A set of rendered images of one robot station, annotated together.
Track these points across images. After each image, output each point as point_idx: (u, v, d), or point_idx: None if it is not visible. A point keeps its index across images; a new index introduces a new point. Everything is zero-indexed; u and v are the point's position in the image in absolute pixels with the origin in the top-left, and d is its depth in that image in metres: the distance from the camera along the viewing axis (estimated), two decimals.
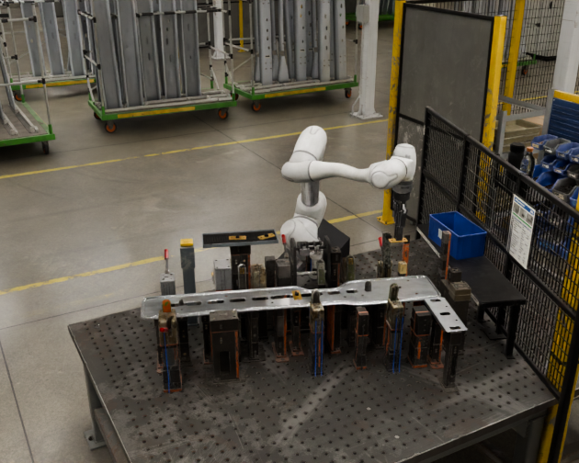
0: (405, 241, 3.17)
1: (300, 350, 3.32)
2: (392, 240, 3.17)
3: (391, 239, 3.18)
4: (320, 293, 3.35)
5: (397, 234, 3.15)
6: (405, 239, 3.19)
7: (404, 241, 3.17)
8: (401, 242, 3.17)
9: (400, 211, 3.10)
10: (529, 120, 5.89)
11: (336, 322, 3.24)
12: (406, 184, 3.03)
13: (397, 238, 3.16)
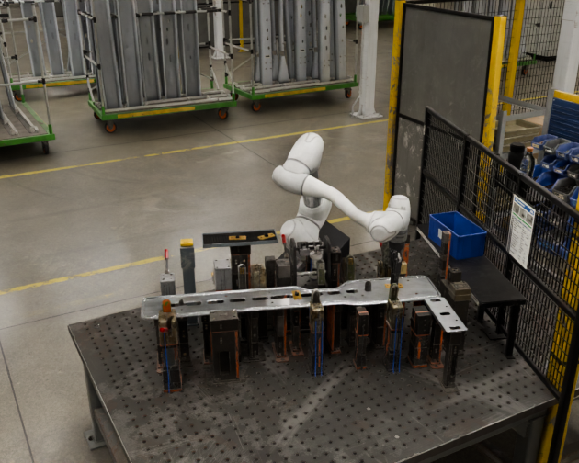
0: (401, 287, 3.26)
1: (300, 350, 3.32)
2: (389, 286, 3.27)
3: (387, 285, 3.27)
4: (320, 293, 3.35)
5: (392, 281, 3.25)
6: (401, 285, 3.28)
7: (400, 287, 3.26)
8: None
9: (395, 259, 3.20)
10: (529, 120, 5.89)
11: (336, 322, 3.24)
12: (401, 233, 3.12)
13: None
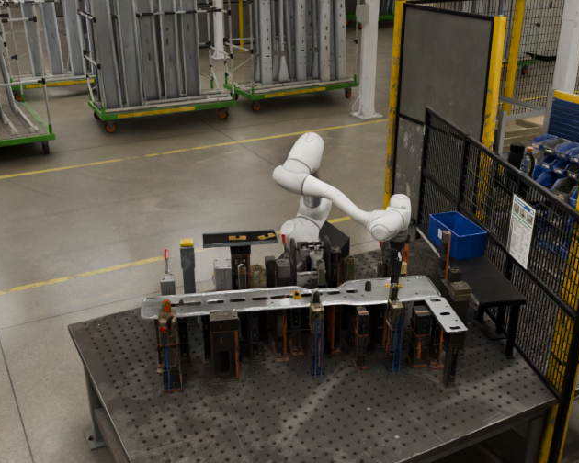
0: (401, 286, 3.26)
1: (300, 350, 3.32)
2: (389, 286, 3.27)
3: (387, 285, 3.28)
4: (320, 293, 3.35)
5: (393, 280, 3.24)
6: (401, 284, 3.28)
7: (400, 286, 3.26)
8: None
9: (395, 258, 3.20)
10: (529, 120, 5.89)
11: (336, 322, 3.24)
12: (402, 232, 3.12)
13: None
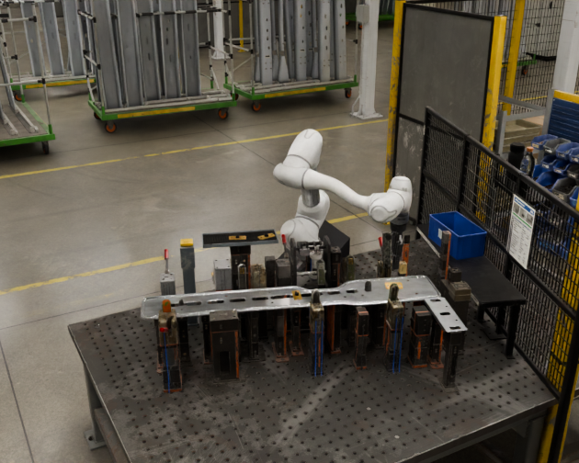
0: (401, 287, 3.27)
1: (300, 350, 3.32)
2: (389, 286, 3.27)
3: (387, 284, 3.27)
4: (320, 293, 3.35)
5: (393, 264, 3.22)
6: (401, 285, 3.28)
7: (400, 287, 3.27)
8: None
9: (396, 242, 3.17)
10: (529, 120, 5.89)
11: (336, 322, 3.24)
12: (403, 216, 3.09)
13: (393, 266, 3.23)
